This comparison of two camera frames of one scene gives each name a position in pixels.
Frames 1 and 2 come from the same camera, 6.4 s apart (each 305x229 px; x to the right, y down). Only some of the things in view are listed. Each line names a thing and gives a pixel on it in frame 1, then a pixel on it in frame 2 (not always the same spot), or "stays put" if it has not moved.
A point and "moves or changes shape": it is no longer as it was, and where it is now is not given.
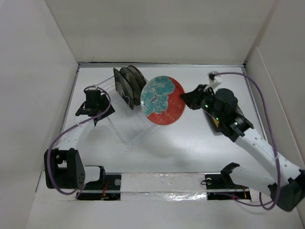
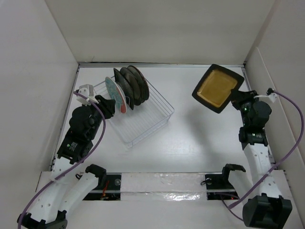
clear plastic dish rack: x=131 y=125 stays put
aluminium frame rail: x=162 y=65 stays put
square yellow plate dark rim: x=218 y=128 moves or changes shape
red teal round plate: x=161 y=100 → x=116 y=94
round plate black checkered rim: x=132 y=82 stays put
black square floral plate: x=124 y=88 stays put
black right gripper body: x=206 y=101 → x=244 y=102
